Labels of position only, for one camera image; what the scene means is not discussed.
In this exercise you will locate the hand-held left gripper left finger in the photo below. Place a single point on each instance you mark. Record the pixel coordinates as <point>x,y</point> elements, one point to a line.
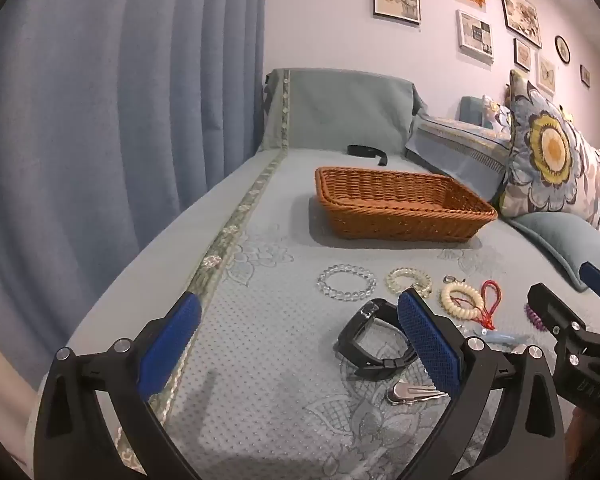
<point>172,332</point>

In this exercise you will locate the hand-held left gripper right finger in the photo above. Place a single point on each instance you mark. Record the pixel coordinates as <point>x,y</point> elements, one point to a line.
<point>425,340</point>

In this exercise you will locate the light blue plastic trinket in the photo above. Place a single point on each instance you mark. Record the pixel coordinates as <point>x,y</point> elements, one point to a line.
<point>505,338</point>

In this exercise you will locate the black wristwatch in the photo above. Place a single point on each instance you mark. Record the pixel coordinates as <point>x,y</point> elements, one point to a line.
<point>350,335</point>

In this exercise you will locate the brown wicker basket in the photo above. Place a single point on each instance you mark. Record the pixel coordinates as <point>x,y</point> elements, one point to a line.
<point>405,220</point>

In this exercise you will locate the silver hair clip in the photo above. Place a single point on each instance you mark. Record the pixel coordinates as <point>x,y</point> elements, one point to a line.
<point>410,392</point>

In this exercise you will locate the plain teal pillow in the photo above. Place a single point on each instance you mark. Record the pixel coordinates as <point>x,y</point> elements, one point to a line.
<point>555,240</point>

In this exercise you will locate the small silver clasp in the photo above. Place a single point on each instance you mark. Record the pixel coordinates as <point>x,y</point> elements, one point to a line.
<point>449,279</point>

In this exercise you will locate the large floral pillow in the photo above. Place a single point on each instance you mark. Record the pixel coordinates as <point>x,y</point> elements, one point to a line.
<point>550,150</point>

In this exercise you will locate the striped blue cushion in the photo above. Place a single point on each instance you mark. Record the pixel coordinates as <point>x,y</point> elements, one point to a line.
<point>455,155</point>

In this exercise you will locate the small floral pillow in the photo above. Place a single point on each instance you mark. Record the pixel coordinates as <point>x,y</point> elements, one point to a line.
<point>497,112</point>

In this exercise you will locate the small teal pillow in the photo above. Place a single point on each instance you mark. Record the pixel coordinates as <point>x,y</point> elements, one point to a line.
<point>472,110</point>

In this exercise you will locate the blue curtain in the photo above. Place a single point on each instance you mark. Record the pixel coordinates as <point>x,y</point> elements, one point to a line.
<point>105,110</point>

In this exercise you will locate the tiny dark picture frame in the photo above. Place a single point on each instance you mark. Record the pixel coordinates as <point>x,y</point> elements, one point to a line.
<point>585,75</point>

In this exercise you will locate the pale butterfly picture frame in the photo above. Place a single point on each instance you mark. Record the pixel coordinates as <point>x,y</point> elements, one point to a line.
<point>546,74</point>

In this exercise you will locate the round wall frame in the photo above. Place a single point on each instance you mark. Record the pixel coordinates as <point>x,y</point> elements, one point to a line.
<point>562,50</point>

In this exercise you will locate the small dark picture frame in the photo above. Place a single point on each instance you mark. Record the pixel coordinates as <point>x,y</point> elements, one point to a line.
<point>522,55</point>

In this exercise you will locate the white picture frame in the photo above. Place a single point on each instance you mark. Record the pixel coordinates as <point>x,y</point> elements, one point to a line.
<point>475,36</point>

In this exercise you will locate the large dark picture frame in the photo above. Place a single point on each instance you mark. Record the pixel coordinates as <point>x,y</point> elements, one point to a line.
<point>520,15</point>

